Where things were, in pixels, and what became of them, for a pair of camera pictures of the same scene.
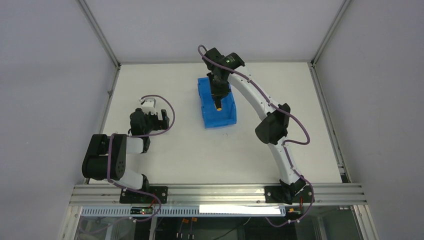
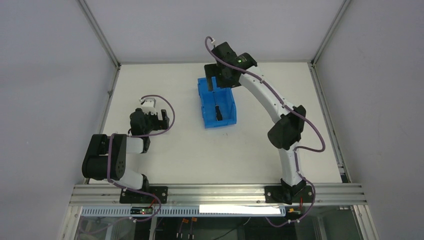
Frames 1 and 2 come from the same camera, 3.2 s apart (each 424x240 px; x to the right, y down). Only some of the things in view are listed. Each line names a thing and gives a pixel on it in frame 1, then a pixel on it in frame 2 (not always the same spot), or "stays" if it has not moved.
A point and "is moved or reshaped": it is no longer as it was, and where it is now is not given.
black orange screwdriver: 218,105 is moved or reshaped
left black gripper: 157,121 stays
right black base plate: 274,194 stays
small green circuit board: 141,210 stays
